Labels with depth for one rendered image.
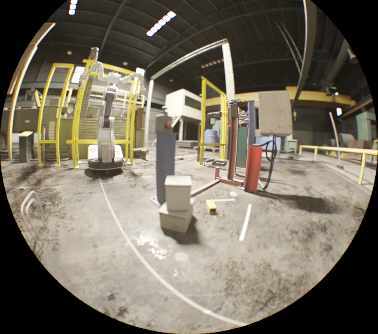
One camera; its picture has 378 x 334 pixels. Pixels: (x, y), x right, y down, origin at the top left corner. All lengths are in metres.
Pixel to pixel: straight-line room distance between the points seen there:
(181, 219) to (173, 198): 0.12
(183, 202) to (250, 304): 0.57
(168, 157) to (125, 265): 0.69
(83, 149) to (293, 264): 3.36
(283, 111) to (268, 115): 0.15
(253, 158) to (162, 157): 0.86
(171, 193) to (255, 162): 0.89
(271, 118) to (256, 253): 0.95
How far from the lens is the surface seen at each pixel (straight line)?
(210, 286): 0.53
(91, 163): 1.67
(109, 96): 1.85
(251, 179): 1.26
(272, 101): 1.12
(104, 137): 1.66
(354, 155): 8.16
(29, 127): 3.56
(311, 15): 3.92
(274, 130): 1.06
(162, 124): 0.82
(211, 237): 0.68
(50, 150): 3.24
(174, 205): 0.62
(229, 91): 3.71
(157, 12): 11.76
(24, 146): 3.14
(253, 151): 1.21
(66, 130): 3.11
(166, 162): 0.80
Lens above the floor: 0.49
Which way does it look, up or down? 2 degrees down
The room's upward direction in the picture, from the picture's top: 2 degrees clockwise
